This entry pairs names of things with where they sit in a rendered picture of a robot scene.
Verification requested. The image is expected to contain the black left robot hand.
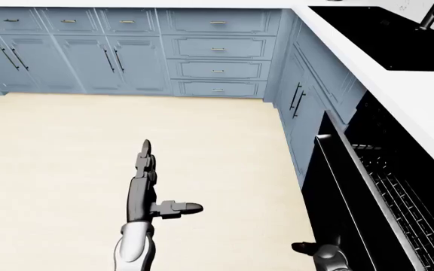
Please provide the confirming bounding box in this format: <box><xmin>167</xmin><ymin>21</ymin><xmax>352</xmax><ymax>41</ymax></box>
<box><xmin>126</xmin><ymin>139</ymin><xmax>205</xmax><ymax>224</ymax></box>

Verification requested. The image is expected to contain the wire dishwasher rack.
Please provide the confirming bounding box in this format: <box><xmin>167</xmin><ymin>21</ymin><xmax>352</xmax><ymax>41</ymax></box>
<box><xmin>351</xmin><ymin>143</ymin><xmax>434</xmax><ymax>271</ymax></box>

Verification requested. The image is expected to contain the black kitchen sink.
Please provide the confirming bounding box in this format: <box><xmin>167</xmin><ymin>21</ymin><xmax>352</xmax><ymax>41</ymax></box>
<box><xmin>308</xmin><ymin>5</ymin><xmax>434</xmax><ymax>72</ymax></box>

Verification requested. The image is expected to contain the black dishwasher body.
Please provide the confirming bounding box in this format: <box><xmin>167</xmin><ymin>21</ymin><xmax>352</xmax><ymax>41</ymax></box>
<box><xmin>343</xmin><ymin>91</ymin><xmax>434</xmax><ymax>271</ymax></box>

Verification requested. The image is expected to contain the small blue cabinet drawer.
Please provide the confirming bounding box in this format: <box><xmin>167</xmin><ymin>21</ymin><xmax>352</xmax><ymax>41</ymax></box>
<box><xmin>94</xmin><ymin>7</ymin><xmax>160</xmax><ymax>36</ymax></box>
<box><xmin>36</xmin><ymin>7</ymin><xmax>104</xmax><ymax>36</ymax></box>
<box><xmin>0</xmin><ymin>7</ymin><xmax>49</xmax><ymax>35</ymax></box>

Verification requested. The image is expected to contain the black dishwasher door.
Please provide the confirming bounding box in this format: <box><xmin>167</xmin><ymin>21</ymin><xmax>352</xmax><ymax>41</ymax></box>
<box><xmin>301</xmin><ymin>111</ymin><xmax>427</xmax><ymax>271</ymax></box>

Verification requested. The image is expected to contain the wide blue cabinet drawer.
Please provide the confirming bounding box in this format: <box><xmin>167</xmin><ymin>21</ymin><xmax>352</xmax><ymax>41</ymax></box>
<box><xmin>160</xmin><ymin>34</ymin><xmax>278</xmax><ymax>61</ymax></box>
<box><xmin>155</xmin><ymin>8</ymin><xmax>283</xmax><ymax>37</ymax></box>
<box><xmin>169</xmin><ymin>79</ymin><xmax>269</xmax><ymax>99</ymax></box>
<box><xmin>165</xmin><ymin>58</ymin><xmax>273</xmax><ymax>82</ymax></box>

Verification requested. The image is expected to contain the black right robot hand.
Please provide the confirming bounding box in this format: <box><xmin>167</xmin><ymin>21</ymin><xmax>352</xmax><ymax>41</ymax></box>
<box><xmin>291</xmin><ymin>236</ymin><xmax>350</xmax><ymax>271</ymax></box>

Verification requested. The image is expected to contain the long black door handle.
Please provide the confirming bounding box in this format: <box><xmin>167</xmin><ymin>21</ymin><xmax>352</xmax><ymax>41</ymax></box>
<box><xmin>10</xmin><ymin>47</ymin><xmax>30</xmax><ymax>72</ymax></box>
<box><xmin>292</xmin><ymin>90</ymin><xmax>307</xmax><ymax>120</ymax></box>
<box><xmin>112</xmin><ymin>47</ymin><xmax>126</xmax><ymax>75</ymax></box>
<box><xmin>102</xmin><ymin>47</ymin><xmax>116</xmax><ymax>75</ymax></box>
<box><xmin>0</xmin><ymin>46</ymin><xmax>21</xmax><ymax>72</ymax></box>
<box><xmin>289</xmin><ymin>81</ymin><xmax>303</xmax><ymax>111</ymax></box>

